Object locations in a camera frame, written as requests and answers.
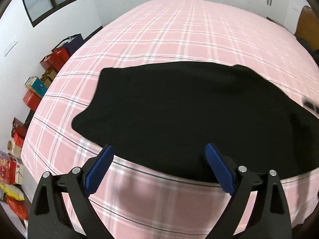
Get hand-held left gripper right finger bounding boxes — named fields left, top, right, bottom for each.
left=205, top=143, right=293, bottom=239

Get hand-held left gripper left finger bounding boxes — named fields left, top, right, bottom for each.
left=27, top=144, right=115, bottom=239

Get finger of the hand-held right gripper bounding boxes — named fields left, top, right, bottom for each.
left=301, top=96, right=318, bottom=113

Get black pants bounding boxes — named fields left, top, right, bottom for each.
left=72, top=61, right=319, bottom=184

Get pile of dark clothes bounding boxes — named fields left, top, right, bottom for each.
left=296, top=37, right=319, bottom=64

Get brown wooden headboard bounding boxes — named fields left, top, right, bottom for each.
left=294, top=5, right=319, bottom=46

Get row of colourful gift boxes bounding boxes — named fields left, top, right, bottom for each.
left=0, top=47, right=73, bottom=229

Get navy paper bag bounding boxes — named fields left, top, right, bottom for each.
left=52, top=33, right=84, bottom=55

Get pink plaid bed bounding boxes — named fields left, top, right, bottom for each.
left=20, top=0, right=319, bottom=239

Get white wall plate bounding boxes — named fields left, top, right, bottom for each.
left=3, top=39, right=18, bottom=55

